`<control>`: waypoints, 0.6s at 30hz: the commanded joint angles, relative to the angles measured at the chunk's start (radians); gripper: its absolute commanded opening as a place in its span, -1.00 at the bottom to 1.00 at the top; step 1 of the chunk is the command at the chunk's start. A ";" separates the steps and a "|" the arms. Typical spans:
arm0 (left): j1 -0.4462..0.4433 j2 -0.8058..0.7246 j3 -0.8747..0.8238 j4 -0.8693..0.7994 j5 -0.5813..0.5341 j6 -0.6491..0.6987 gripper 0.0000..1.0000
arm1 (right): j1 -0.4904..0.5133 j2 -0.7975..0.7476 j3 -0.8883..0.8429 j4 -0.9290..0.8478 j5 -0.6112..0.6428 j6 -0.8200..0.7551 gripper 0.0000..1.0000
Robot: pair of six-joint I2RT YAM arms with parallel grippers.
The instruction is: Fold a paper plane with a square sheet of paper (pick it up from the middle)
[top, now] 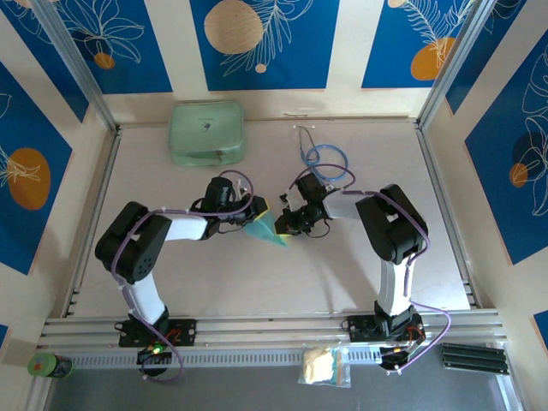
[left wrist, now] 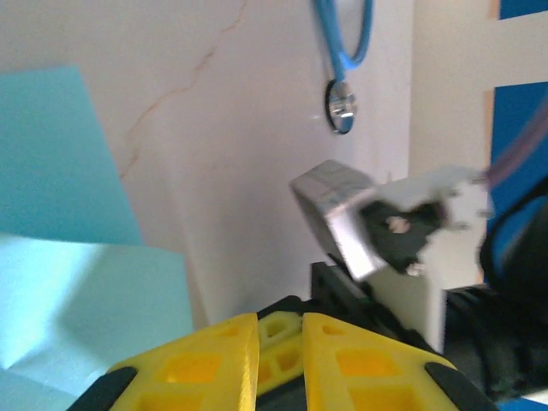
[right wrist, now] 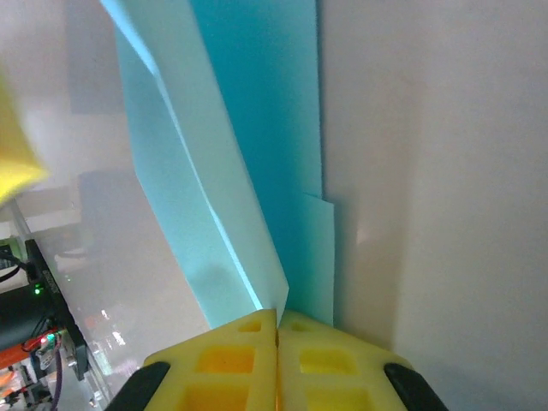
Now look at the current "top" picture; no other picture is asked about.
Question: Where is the blue stethoscope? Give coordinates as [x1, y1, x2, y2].
[292, 123, 350, 181]

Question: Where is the clear bag with yellow contents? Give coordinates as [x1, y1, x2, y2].
[298, 345, 353, 389]

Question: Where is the mint green zipper pouch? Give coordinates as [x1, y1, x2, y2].
[167, 100, 246, 168]

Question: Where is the aluminium table side rail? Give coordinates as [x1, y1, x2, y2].
[414, 122, 479, 310]
[59, 128, 123, 319]

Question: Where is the black controller board with wires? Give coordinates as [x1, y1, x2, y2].
[378, 341, 425, 374]
[135, 345, 173, 378]

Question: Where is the blue floral wall poster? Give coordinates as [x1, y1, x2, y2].
[464, 29, 548, 265]
[55, 0, 174, 95]
[0, 62, 74, 276]
[189, 0, 340, 92]
[361, 0, 476, 90]

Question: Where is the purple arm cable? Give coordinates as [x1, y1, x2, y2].
[287, 164, 453, 373]
[109, 170, 253, 384]

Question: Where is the light blue paper sheet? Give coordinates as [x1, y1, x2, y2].
[242, 209, 289, 249]

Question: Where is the green can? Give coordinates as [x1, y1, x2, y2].
[27, 353, 74, 380]

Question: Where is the aluminium corner post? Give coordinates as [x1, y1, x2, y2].
[417, 0, 502, 129]
[32, 0, 120, 132]

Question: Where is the slotted grey cable duct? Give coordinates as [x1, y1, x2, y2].
[68, 345, 444, 370]

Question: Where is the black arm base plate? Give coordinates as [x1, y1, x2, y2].
[342, 314, 427, 343]
[116, 317, 199, 348]

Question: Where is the black ribbed block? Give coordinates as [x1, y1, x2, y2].
[439, 342, 510, 376]

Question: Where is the wide aluminium frame rail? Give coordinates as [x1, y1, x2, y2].
[37, 308, 509, 348]

